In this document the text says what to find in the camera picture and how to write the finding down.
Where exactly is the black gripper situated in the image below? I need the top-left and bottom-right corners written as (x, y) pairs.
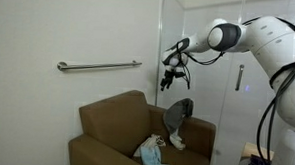
top-left (159, 69), bottom-right (178, 93)

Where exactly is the dark grey cloth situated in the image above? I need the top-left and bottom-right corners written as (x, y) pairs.
top-left (161, 96), bottom-right (195, 137)

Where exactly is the brown armchair couch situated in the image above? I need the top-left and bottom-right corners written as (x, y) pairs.
top-left (67, 86), bottom-right (219, 165)

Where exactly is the light blue cloth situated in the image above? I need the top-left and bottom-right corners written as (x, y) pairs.
top-left (139, 145), bottom-right (173, 165)

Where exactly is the wooden stool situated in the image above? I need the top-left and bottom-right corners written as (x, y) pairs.
top-left (240, 141), bottom-right (276, 163)

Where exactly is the purple box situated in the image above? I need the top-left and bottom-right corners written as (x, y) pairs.
top-left (246, 154), bottom-right (273, 165)

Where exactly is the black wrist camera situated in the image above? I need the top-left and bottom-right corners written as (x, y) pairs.
top-left (173, 69), bottom-right (187, 79)

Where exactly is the white cloth with strings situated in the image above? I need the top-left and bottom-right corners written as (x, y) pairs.
top-left (132, 133), bottom-right (168, 159)

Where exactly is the glass shower enclosure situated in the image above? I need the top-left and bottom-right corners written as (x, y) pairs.
top-left (152, 0), bottom-right (295, 165)

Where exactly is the metal wall grab bar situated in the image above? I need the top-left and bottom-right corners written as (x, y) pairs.
top-left (56, 57), bottom-right (143, 76)

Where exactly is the metal shower door handle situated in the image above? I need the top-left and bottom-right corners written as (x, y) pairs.
top-left (234, 63), bottom-right (245, 92)

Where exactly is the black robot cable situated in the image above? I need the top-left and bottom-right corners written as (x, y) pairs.
top-left (170, 13), bottom-right (295, 165)

